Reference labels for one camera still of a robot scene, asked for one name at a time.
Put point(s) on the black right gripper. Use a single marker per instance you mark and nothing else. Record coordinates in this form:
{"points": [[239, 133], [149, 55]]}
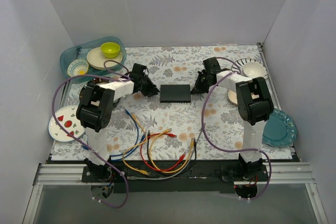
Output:
{"points": [[202, 82]]}

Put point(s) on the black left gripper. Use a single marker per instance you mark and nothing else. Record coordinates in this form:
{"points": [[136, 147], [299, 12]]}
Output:
{"points": [[146, 85]]}

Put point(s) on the black network switch box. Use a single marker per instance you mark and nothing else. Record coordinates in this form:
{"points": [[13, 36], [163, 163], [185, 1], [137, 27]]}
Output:
{"points": [[175, 93]]}

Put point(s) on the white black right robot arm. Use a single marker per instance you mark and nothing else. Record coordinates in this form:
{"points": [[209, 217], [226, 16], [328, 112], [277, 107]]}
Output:
{"points": [[254, 107]]}

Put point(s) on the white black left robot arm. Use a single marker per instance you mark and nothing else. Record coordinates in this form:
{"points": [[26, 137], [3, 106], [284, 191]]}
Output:
{"points": [[95, 109]]}

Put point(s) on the blue striped white plate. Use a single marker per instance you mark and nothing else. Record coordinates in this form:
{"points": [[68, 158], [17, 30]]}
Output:
{"points": [[238, 65]]}

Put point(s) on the floral patterned table mat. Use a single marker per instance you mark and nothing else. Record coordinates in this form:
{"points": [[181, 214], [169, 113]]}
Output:
{"points": [[180, 65]]}

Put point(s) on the white bowl on striped plate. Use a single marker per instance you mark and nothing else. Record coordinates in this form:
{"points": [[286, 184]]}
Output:
{"points": [[254, 69]]}

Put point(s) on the black rimmed cream plate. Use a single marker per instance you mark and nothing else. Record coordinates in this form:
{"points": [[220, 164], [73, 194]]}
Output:
{"points": [[97, 81]]}

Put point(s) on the lime green bowl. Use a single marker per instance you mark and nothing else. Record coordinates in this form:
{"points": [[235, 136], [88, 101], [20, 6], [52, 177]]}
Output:
{"points": [[110, 49]]}

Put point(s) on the cream plate in tray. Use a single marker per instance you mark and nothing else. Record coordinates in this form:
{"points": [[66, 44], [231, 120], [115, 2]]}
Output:
{"points": [[96, 59]]}

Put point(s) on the white blue patterned bowl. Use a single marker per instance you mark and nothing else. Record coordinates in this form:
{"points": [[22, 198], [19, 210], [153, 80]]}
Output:
{"points": [[78, 67]]}

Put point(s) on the teal plastic tray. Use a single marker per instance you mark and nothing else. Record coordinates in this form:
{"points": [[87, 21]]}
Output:
{"points": [[80, 52]]}

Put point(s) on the watermelon print white plate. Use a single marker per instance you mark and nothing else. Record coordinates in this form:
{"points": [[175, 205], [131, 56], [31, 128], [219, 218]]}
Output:
{"points": [[65, 125]]}

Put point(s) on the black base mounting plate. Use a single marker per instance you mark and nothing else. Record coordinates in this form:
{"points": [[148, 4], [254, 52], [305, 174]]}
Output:
{"points": [[204, 175]]}

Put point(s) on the teal scalloped plate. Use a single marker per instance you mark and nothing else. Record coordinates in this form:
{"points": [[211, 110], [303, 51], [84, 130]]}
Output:
{"points": [[280, 130]]}

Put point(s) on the aluminium frame rail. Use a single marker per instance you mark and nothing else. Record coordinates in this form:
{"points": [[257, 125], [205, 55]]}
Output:
{"points": [[51, 174]]}

